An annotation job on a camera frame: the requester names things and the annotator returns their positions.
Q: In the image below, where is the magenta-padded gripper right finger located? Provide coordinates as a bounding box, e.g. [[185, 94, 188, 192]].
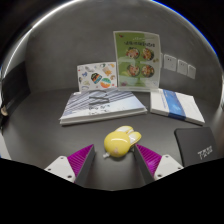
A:
[[133, 143, 185, 186]]

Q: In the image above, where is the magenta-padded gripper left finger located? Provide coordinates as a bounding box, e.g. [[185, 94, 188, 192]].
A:
[[44, 143, 96, 188]]

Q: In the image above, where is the yellow rabbit-shaped computer mouse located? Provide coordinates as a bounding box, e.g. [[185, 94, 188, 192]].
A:
[[102, 125, 143, 159]]

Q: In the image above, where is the white book with blue band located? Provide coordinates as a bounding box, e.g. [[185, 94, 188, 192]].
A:
[[149, 88, 206, 127]]

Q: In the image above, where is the grey striped book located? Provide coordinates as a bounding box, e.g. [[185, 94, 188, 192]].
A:
[[59, 87, 148, 127]]

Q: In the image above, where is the black flat panel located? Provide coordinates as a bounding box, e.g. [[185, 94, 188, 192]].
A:
[[0, 61, 32, 128]]

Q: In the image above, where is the white card with colourful stickers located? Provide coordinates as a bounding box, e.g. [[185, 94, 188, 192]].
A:
[[76, 61, 118, 93]]

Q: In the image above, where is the green menu sign stand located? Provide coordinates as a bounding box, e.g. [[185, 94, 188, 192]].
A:
[[112, 30, 162, 93]]

